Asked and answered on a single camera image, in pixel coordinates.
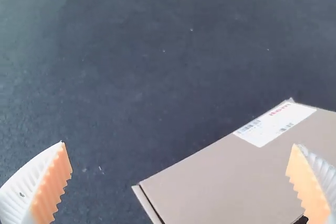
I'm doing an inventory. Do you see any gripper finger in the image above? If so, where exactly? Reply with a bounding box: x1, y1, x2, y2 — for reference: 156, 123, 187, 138
285, 143, 336, 224
0, 141, 73, 224

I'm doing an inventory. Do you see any cardboard box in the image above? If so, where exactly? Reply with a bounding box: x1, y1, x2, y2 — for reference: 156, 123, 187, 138
131, 98, 336, 224

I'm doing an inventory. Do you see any black mat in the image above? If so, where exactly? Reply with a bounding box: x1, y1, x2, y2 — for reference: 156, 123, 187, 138
0, 0, 336, 224

